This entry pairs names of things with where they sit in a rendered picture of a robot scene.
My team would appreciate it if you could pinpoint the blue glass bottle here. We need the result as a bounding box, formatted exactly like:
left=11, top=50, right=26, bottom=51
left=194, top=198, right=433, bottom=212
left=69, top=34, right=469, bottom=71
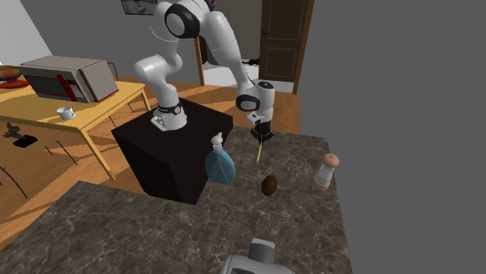
left=204, top=132, right=237, bottom=185

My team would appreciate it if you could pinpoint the white cup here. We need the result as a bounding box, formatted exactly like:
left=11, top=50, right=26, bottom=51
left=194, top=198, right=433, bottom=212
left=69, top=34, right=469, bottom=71
left=56, top=106, right=76, bottom=121

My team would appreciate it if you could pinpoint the black robot stand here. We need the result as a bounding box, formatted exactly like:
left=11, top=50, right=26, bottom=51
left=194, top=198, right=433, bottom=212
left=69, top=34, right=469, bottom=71
left=111, top=97, right=234, bottom=206

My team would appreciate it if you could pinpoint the dark plant on black base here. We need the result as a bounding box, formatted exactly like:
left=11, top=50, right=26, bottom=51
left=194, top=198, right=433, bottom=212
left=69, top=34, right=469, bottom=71
left=2, top=121, right=39, bottom=149

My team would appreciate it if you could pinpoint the yellow wooden table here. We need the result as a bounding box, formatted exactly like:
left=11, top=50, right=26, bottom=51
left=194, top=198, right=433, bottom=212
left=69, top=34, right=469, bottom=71
left=0, top=77, right=152, bottom=181

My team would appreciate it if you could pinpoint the wall picture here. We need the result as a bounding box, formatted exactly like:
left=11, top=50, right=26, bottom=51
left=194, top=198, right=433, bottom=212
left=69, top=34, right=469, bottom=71
left=120, top=0, right=160, bottom=16

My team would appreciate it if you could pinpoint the brown wooden door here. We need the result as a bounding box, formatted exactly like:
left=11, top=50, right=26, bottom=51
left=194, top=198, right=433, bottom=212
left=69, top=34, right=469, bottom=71
left=258, top=0, right=315, bottom=95

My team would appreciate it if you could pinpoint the grey and red microwave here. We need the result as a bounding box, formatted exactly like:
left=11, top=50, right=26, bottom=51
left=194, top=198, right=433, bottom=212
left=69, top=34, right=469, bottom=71
left=17, top=55, right=120, bottom=104

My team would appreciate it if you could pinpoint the brown egg-shaped object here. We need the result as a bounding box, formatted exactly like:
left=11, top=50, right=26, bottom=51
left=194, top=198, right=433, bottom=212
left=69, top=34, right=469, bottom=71
left=261, top=174, right=278, bottom=197

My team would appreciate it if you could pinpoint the pepper mill with wooden ends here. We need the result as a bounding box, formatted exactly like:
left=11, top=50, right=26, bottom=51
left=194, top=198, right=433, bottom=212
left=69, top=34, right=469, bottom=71
left=312, top=153, right=340, bottom=191

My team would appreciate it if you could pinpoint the grey appliance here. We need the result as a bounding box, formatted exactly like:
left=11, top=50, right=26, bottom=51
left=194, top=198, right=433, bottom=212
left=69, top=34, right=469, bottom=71
left=218, top=237, right=296, bottom=274

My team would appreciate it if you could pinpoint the brown bowl on red plate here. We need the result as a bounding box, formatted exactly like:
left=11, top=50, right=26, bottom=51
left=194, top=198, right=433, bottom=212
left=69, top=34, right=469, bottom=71
left=0, top=65, right=30, bottom=90

